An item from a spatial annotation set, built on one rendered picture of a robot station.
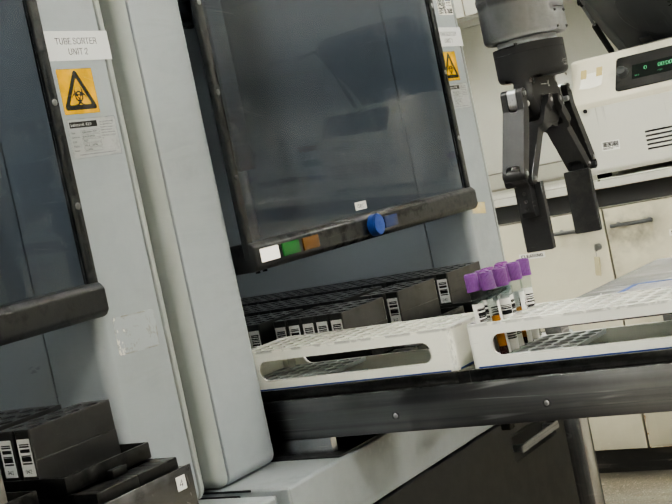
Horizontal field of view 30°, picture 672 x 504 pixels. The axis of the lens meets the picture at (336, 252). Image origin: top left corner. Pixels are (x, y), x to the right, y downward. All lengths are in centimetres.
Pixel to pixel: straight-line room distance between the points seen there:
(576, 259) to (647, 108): 50
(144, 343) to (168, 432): 10
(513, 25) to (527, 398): 39
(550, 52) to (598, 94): 247
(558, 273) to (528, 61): 258
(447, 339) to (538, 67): 31
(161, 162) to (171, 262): 11
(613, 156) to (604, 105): 15
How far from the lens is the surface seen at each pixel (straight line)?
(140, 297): 135
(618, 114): 376
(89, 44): 136
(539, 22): 132
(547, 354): 134
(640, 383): 129
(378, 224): 169
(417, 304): 180
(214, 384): 143
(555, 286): 389
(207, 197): 146
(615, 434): 393
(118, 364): 131
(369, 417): 144
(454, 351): 139
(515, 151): 127
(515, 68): 133
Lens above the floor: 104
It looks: 3 degrees down
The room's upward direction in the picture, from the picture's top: 12 degrees counter-clockwise
